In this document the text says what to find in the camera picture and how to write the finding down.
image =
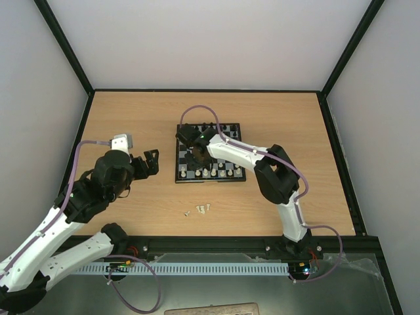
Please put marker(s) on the black and silver chessboard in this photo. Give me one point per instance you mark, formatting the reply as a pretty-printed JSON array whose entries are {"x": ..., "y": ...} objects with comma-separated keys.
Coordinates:
[{"x": 222, "y": 149}]

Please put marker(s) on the black aluminium frame rail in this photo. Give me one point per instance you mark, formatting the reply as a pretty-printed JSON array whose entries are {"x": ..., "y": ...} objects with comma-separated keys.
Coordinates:
[{"x": 270, "y": 247}]

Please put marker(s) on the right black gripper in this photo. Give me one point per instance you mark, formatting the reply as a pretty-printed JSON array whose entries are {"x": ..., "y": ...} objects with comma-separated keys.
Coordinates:
[{"x": 192, "y": 157}]

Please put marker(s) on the light blue cable duct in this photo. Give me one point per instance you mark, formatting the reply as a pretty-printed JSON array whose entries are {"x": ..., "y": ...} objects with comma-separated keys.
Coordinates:
[{"x": 210, "y": 269}]

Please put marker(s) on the black chess pieces row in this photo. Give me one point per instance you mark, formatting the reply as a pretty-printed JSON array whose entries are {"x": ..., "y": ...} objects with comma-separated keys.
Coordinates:
[{"x": 231, "y": 130}]

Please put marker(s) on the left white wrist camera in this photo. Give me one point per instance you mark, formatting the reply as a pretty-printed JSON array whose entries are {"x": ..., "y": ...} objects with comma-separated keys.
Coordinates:
[{"x": 122, "y": 142}]

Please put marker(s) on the left controller board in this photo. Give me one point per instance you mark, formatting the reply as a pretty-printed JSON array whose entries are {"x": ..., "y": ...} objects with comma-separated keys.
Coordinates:
[{"x": 119, "y": 266}]

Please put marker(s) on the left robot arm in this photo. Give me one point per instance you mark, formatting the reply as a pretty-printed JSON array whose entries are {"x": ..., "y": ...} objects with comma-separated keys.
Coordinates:
[{"x": 35, "y": 267}]

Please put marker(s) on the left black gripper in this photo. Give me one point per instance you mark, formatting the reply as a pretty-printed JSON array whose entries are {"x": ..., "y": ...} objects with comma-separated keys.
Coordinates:
[{"x": 144, "y": 172}]

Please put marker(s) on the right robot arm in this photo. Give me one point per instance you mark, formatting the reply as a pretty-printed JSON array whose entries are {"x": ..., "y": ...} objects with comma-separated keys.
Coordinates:
[{"x": 276, "y": 176}]

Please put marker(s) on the white chess pieces pile centre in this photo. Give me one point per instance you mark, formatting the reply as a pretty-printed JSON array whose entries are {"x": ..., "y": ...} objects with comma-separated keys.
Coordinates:
[{"x": 203, "y": 208}]

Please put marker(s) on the right green controller board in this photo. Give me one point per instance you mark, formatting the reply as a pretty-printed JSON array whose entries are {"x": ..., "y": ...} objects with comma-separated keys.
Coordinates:
[{"x": 306, "y": 268}]

